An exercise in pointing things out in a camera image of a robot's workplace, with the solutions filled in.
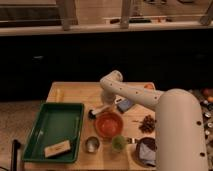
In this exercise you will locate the black chair frame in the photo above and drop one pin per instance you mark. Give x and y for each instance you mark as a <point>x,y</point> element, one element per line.
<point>16,145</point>

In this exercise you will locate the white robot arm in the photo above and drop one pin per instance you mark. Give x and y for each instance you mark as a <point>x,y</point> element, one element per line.
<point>179,130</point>

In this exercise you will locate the orange fruit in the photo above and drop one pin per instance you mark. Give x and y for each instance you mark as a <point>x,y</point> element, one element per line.
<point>149,86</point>

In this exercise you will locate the orange bowl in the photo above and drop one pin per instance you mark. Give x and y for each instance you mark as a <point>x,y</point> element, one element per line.
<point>108,125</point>

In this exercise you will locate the wooden block sponge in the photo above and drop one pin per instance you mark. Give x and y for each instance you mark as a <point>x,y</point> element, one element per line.
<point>56,149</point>

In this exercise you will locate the green plastic cup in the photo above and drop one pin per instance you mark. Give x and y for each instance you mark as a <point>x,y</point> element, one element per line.
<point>118,143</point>

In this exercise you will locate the dark pan with cloth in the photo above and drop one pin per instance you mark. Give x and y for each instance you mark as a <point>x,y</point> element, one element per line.
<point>144,151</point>

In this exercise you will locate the green plastic tray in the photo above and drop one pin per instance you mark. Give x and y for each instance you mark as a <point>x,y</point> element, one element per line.
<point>55,123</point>

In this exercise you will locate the spice bottle rack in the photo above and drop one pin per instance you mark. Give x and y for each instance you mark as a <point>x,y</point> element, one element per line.
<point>207,115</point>

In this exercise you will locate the small metal cup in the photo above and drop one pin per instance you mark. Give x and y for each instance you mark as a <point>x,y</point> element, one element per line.
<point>92,144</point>

